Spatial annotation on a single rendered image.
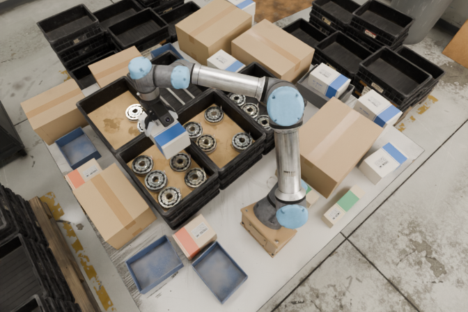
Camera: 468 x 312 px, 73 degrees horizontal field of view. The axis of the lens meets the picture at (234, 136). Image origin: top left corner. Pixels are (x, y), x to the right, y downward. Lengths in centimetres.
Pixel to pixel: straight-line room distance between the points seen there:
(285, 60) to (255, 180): 71
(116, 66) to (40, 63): 173
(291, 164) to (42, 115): 135
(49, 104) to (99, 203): 68
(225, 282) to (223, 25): 147
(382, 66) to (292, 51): 91
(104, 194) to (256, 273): 76
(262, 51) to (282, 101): 93
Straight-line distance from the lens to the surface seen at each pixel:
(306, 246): 156
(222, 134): 162
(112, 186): 156
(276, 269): 152
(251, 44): 196
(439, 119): 320
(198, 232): 148
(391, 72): 262
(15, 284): 217
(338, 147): 157
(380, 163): 174
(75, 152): 192
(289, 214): 120
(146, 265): 156
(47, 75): 351
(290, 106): 102
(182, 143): 131
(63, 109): 191
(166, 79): 107
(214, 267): 151
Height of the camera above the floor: 219
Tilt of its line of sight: 58 degrees down
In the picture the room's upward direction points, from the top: 1 degrees counter-clockwise
